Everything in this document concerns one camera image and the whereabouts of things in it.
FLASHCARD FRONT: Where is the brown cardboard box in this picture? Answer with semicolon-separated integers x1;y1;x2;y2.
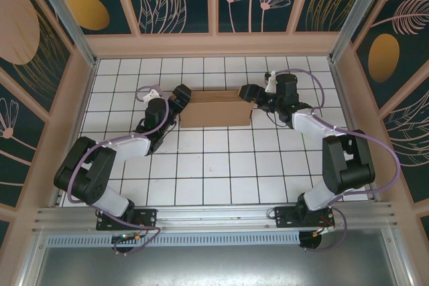
179;89;254;129

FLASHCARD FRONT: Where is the grey metal sheet panel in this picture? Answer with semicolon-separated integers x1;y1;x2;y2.
19;227;414;286

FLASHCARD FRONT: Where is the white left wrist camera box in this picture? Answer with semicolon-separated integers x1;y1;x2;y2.
142;88;162;102

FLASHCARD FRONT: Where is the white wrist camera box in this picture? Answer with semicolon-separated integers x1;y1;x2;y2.
142;88;162;102
263;70;279;93

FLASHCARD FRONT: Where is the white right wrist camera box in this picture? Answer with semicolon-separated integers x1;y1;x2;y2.
263;70;279;93

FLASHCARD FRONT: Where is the aluminium side rail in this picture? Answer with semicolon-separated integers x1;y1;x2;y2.
330;60;383;202

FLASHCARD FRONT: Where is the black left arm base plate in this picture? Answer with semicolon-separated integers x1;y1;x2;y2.
96;208;158;232

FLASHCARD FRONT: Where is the aluminium corner post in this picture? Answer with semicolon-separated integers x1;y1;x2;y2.
328;0;385;63
26;0;99;68

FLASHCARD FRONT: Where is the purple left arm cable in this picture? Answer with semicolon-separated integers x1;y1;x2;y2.
66;85;164;257

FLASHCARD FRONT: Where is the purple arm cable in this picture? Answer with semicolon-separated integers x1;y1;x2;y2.
66;85;164;257
278;68;402;253

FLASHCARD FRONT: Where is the aluminium front rail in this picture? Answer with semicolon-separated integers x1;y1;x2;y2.
32;201;399;234

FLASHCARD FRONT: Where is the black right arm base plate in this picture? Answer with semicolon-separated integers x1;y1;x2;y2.
273;205;336;230

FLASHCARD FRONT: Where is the grey slotted cable duct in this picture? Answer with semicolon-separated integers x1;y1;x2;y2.
46;230;302;247

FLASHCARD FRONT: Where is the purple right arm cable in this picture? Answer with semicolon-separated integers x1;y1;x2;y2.
278;68;402;253

